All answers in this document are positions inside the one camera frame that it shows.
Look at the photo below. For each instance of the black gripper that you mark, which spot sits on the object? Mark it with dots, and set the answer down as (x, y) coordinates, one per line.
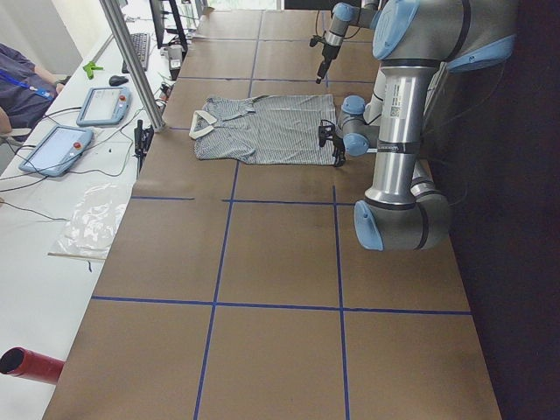
(337, 149)
(325, 54)

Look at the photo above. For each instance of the navy white striped polo shirt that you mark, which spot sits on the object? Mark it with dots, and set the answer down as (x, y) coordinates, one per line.
(264, 130)

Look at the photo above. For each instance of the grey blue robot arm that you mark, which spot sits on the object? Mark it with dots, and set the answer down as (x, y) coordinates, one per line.
(403, 209)
(344, 16)

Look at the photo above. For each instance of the black keyboard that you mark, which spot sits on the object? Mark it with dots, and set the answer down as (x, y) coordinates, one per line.
(141, 43)

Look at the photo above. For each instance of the black computer mouse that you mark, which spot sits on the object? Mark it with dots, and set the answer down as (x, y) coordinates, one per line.
(117, 80)

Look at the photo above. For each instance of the upper blue teach pendant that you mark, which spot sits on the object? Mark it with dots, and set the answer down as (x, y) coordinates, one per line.
(104, 106)

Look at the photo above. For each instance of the blue teach pendant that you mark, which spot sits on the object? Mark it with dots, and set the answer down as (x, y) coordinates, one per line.
(58, 151)
(104, 106)

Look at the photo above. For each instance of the green plastic tool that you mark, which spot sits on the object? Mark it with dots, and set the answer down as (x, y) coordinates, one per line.
(90, 69)

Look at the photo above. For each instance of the clear plastic bag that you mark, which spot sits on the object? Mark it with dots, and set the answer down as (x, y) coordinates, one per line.
(90, 232)

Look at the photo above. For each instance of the lower blue teach pendant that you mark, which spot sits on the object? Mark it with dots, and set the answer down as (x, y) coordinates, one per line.
(58, 151)

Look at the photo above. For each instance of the seated person in blue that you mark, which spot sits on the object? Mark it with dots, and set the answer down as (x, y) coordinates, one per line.
(27, 90)

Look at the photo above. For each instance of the red cardboard tube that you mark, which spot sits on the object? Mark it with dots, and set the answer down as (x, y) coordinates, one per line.
(26, 364)

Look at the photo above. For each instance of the aluminium frame post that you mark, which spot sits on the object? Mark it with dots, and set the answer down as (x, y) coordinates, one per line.
(121, 33)

